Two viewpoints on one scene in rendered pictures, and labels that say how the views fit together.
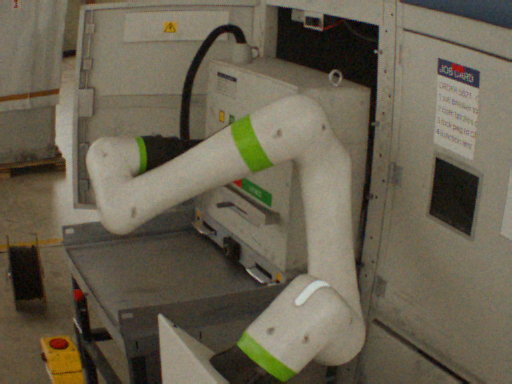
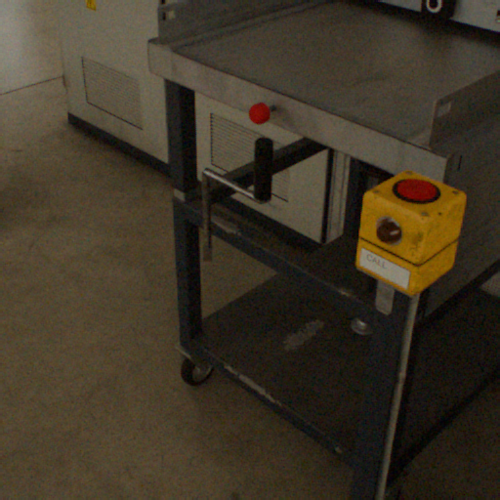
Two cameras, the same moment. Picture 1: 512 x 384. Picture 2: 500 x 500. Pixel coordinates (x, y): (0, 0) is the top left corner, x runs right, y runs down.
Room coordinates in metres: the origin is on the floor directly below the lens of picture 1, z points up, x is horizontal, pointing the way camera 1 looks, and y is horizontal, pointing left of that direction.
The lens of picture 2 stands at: (0.61, 0.77, 1.28)
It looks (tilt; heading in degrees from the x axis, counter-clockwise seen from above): 34 degrees down; 344
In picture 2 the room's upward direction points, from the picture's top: 1 degrees clockwise
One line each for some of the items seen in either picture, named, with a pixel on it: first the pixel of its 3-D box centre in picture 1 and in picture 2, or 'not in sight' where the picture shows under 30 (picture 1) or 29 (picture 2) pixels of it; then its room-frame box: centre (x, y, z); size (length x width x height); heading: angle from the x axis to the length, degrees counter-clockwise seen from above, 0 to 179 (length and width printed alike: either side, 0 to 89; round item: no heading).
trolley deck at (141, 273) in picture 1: (196, 278); (400, 55); (1.80, 0.15, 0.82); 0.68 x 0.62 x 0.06; 120
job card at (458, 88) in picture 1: (456, 107); not in sight; (1.43, -0.43, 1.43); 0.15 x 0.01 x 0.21; 30
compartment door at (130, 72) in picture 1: (161, 102); not in sight; (2.27, 0.32, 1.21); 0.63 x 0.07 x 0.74; 94
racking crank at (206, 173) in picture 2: (82, 340); (233, 205); (1.68, 0.49, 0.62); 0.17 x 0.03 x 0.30; 29
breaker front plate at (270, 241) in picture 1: (241, 159); not in sight; (1.86, 0.04, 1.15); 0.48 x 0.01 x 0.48; 30
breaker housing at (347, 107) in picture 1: (323, 150); not in sight; (1.99, -0.18, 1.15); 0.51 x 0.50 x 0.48; 120
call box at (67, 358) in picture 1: (61, 361); (409, 230); (1.21, 0.42, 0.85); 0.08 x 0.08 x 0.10; 30
